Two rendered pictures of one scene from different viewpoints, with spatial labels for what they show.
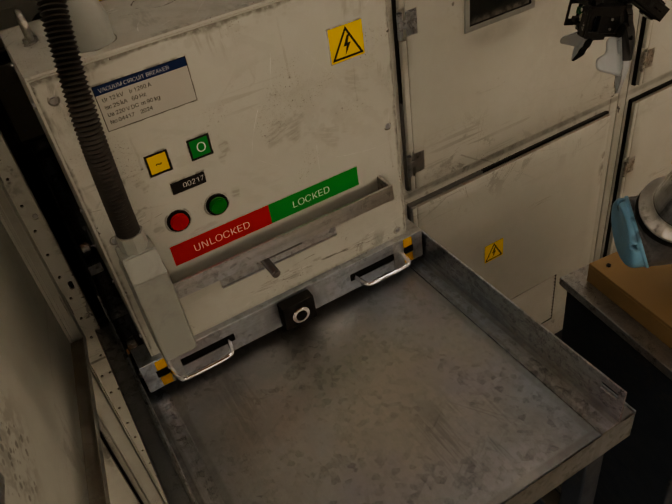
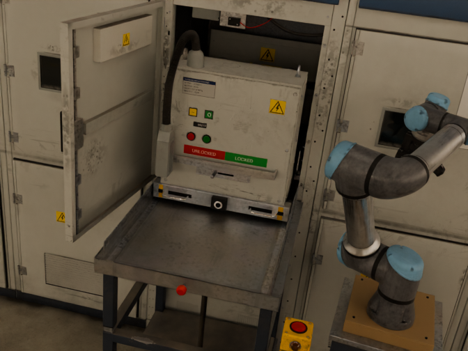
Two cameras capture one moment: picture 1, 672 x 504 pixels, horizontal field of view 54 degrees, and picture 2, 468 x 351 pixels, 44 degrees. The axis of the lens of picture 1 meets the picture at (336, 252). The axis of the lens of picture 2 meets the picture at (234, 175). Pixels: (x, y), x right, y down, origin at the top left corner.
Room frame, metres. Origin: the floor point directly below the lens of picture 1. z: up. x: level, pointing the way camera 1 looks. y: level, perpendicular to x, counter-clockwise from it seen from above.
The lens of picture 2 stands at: (-0.79, -1.06, 1.94)
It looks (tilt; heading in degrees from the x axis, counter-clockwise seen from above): 25 degrees down; 34
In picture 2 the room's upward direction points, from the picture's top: 6 degrees clockwise
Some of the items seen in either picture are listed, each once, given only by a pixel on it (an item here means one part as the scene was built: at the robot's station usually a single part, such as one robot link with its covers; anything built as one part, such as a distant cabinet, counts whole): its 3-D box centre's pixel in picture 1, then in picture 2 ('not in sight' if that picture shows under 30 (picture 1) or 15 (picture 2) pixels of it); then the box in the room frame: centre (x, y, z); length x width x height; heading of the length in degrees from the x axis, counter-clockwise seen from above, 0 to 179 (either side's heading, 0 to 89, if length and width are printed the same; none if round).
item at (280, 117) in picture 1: (262, 180); (226, 140); (0.83, 0.09, 1.15); 0.48 x 0.01 x 0.48; 115
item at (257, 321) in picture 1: (287, 298); (221, 199); (0.85, 0.10, 0.90); 0.54 x 0.05 x 0.06; 115
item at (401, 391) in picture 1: (332, 376); (210, 232); (0.72, 0.04, 0.82); 0.68 x 0.62 x 0.06; 25
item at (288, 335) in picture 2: not in sight; (295, 341); (0.40, -0.53, 0.85); 0.08 x 0.08 x 0.10; 25
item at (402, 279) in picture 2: not in sight; (400, 271); (0.79, -0.65, 0.96); 0.13 x 0.12 x 0.14; 86
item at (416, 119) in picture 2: not in sight; (425, 118); (0.97, -0.56, 1.39); 0.11 x 0.11 x 0.08; 86
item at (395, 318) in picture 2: not in sight; (393, 302); (0.78, -0.66, 0.84); 0.15 x 0.15 x 0.10
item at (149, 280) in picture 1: (155, 295); (165, 151); (0.68, 0.25, 1.09); 0.08 x 0.05 x 0.17; 25
